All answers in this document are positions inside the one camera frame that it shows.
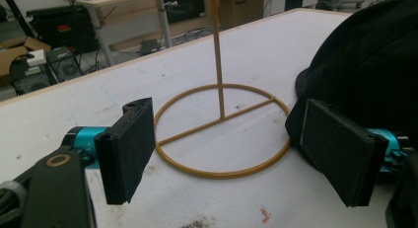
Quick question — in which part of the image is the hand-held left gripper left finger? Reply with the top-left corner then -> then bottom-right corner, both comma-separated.
64,97 -> 157,206

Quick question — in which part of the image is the bundle of floor cables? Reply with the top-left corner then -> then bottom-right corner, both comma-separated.
170,26 -> 215,47

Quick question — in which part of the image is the small white box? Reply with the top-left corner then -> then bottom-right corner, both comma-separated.
26,48 -> 47,67

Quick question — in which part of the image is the black electronic device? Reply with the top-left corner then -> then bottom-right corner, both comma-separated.
9,58 -> 57,97

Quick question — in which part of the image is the black cap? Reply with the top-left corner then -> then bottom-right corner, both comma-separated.
284,0 -> 418,177

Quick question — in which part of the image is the tall cardboard box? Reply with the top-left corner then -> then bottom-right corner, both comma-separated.
219,0 -> 266,31

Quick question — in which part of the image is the black monitor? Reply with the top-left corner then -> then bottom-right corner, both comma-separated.
163,0 -> 207,25

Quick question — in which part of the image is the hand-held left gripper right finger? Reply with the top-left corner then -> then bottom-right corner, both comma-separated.
300,99 -> 409,208

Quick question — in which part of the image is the black device with round fan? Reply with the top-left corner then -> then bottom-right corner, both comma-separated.
45,45 -> 84,83

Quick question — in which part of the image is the open cardboard box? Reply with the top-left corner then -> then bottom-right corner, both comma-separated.
0,36 -> 52,78

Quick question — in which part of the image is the black power adapter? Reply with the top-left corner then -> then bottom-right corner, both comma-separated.
140,38 -> 161,56

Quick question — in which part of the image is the black case with red label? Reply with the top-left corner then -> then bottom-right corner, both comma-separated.
25,5 -> 101,55

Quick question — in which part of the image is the black slanted pole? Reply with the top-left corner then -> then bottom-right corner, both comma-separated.
0,0 -> 37,38

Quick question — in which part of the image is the gold metal hat stand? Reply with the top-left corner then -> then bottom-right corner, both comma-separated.
153,0 -> 293,181

